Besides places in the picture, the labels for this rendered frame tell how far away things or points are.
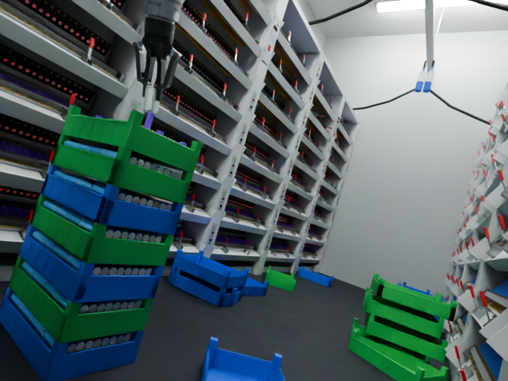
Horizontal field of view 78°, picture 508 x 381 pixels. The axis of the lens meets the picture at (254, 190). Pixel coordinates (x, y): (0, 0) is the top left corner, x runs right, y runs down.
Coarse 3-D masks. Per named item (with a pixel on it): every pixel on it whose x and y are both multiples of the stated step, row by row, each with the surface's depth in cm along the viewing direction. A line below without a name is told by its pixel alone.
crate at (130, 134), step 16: (64, 128) 81; (80, 128) 76; (96, 128) 72; (112, 128) 68; (128, 128) 64; (144, 128) 66; (96, 144) 81; (112, 144) 66; (128, 144) 64; (144, 144) 67; (160, 144) 70; (176, 144) 74; (192, 144) 80; (144, 160) 86; (160, 160) 71; (176, 160) 75; (192, 160) 79
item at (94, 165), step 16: (64, 160) 77; (80, 160) 72; (96, 160) 68; (112, 160) 65; (128, 160) 65; (96, 176) 67; (112, 176) 64; (128, 176) 66; (144, 176) 69; (160, 176) 72; (192, 176) 80; (144, 192) 69; (160, 192) 73; (176, 192) 77
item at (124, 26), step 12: (72, 0) 96; (84, 0) 98; (96, 0) 104; (108, 0) 105; (120, 0) 122; (96, 12) 102; (108, 12) 104; (108, 24) 106; (120, 24) 109; (132, 24) 119; (132, 36) 114
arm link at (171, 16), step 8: (144, 0) 77; (152, 0) 76; (160, 0) 76; (168, 0) 76; (176, 0) 78; (144, 8) 78; (152, 8) 77; (160, 8) 76; (168, 8) 77; (176, 8) 79; (152, 16) 78; (160, 16) 77; (168, 16) 78; (176, 16) 80
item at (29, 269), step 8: (24, 264) 78; (32, 272) 75; (40, 280) 72; (48, 288) 69; (56, 296) 66; (64, 296) 66; (64, 304) 64; (88, 304) 66; (96, 304) 68; (104, 304) 69; (112, 304) 70; (120, 304) 72; (128, 304) 73; (136, 304) 75; (80, 312) 64; (88, 312) 66
